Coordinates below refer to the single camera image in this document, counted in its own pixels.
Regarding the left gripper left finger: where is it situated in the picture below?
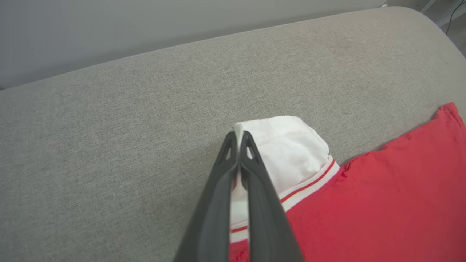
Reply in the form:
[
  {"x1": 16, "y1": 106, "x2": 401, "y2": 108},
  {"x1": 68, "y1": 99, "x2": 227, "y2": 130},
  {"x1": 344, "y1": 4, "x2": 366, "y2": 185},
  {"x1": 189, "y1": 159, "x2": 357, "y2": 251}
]
[{"x1": 173, "y1": 131, "x2": 240, "y2": 262}]

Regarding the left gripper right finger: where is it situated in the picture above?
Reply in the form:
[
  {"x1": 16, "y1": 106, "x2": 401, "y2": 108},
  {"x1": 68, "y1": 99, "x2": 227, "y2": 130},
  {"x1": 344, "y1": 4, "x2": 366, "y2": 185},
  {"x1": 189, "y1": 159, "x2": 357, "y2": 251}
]
[{"x1": 240, "y1": 130, "x2": 306, "y2": 262}]

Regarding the red and white jersey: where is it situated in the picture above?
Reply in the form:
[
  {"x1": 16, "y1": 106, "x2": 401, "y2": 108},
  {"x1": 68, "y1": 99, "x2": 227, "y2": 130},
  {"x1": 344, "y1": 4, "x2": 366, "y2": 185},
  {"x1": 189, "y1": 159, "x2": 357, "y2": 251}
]
[{"x1": 229, "y1": 103, "x2": 466, "y2": 262}]

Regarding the grey fabric sofa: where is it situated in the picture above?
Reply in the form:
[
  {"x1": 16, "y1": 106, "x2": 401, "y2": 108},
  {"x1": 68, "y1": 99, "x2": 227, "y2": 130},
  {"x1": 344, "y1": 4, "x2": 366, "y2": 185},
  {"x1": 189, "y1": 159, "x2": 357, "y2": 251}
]
[{"x1": 0, "y1": 6, "x2": 466, "y2": 262}]

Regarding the white desk frame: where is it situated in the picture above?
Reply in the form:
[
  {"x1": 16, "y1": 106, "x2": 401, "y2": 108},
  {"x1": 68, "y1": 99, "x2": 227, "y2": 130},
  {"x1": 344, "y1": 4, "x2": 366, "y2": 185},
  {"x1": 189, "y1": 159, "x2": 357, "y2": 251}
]
[{"x1": 419, "y1": 0, "x2": 466, "y2": 28}]

